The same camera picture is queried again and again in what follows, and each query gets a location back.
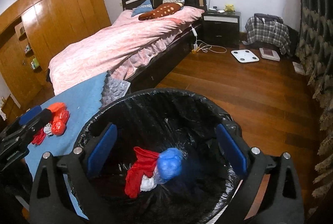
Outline grey tissue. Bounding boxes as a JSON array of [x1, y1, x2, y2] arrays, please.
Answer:
[[43, 123, 53, 137]]

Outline red plastic bag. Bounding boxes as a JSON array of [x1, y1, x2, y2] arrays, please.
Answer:
[[51, 110, 70, 136]]

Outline white mask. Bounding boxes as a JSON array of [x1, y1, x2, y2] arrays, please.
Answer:
[[140, 175, 157, 192]]

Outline red cloth glove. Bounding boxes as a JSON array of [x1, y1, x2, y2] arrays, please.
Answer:
[[125, 147, 159, 199]]

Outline blue plastic bag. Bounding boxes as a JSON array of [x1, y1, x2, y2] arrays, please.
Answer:
[[154, 148, 183, 184]]

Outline orange foam net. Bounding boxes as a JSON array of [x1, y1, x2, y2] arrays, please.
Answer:
[[48, 102, 67, 113]]

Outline black lined trash bin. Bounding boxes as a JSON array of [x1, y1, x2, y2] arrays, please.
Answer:
[[75, 89, 240, 223]]

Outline blue table cloth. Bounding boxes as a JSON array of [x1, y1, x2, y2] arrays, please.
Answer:
[[24, 71, 110, 219]]

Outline wooden wardrobe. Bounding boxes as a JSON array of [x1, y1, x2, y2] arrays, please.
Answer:
[[1, 0, 111, 107]]

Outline pink bed duvet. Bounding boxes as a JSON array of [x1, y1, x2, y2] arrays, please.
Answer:
[[48, 5, 206, 96]]

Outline left blue pillow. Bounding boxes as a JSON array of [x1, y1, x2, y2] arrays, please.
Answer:
[[132, 0, 153, 17]]

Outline white bathroom scale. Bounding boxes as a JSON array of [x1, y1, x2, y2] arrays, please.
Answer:
[[231, 49, 259, 63]]

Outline brown dotted pillow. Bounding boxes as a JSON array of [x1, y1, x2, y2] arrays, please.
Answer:
[[138, 2, 183, 21]]

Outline dark patterned curtain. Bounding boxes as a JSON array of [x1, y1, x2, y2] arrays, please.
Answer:
[[296, 0, 332, 208]]

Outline plaid cloth covered chair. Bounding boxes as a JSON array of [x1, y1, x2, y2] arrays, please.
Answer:
[[245, 13, 291, 55]]

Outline black white nightstand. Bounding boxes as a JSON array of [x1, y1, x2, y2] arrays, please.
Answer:
[[202, 11, 241, 49]]

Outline yellow plush toy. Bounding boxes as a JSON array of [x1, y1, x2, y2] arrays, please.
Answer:
[[225, 4, 235, 12]]

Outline white cable on floor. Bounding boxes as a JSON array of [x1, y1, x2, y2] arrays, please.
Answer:
[[191, 25, 228, 54]]

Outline black bed frame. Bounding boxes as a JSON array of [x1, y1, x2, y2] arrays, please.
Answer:
[[121, 0, 207, 93]]

